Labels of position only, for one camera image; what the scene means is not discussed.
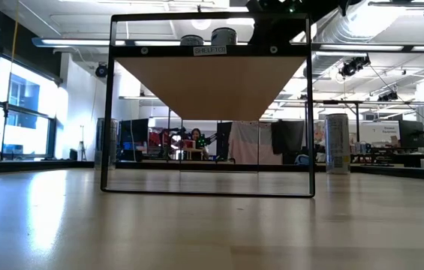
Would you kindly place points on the white beverage can black lid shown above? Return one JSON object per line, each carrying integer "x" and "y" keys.
{"x": 337, "y": 144}
{"x": 191, "y": 40}
{"x": 223, "y": 36}

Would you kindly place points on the dark background robot arm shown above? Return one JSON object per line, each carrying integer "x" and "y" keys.
{"x": 170, "y": 135}

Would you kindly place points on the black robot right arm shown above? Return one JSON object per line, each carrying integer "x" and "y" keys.
{"x": 328, "y": 7}

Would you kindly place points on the white shelf label sticker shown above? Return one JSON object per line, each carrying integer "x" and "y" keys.
{"x": 209, "y": 50}

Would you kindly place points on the white beverage can silver lid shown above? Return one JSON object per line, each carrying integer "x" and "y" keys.
{"x": 115, "y": 142}

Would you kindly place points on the black ceiling spotlight cluster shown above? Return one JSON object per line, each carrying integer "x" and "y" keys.
{"x": 352, "y": 67}

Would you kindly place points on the wide black hanging cloth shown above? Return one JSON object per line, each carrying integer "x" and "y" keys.
{"x": 288, "y": 137}

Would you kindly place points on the narrow black hanging cloth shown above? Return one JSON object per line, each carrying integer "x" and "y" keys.
{"x": 224, "y": 129}

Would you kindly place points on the beige hanging cloth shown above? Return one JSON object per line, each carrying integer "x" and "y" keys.
{"x": 249, "y": 144}

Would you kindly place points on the black track light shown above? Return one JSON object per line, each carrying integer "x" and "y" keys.
{"x": 388, "y": 96}

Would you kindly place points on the seated person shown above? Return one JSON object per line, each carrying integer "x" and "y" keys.
{"x": 196, "y": 135}

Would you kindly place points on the blue and white round object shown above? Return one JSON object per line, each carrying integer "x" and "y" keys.
{"x": 301, "y": 160}

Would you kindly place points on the white sign board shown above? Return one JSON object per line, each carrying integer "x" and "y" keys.
{"x": 382, "y": 131}

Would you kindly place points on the red background object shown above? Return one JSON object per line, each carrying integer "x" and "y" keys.
{"x": 154, "y": 138}

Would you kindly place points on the black monitor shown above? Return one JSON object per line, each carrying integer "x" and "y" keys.
{"x": 411, "y": 133}
{"x": 136, "y": 130}

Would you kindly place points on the thin tripod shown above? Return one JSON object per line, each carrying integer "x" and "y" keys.
{"x": 82, "y": 150}

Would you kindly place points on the small black box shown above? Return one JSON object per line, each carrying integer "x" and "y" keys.
{"x": 73, "y": 155}

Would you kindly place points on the black workstation frame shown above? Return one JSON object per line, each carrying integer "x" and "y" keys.
{"x": 341, "y": 102}

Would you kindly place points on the black round ceiling camera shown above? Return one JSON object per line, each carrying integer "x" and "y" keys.
{"x": 101, "y": 70}

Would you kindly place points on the black table frame cross rail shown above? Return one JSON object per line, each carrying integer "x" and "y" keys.
{"x": 151, "y": 166}

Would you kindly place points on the black table frame side rail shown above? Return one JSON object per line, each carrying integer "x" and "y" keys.
{"x": 39, "y": 166}
{"x": 403, "y": 171}

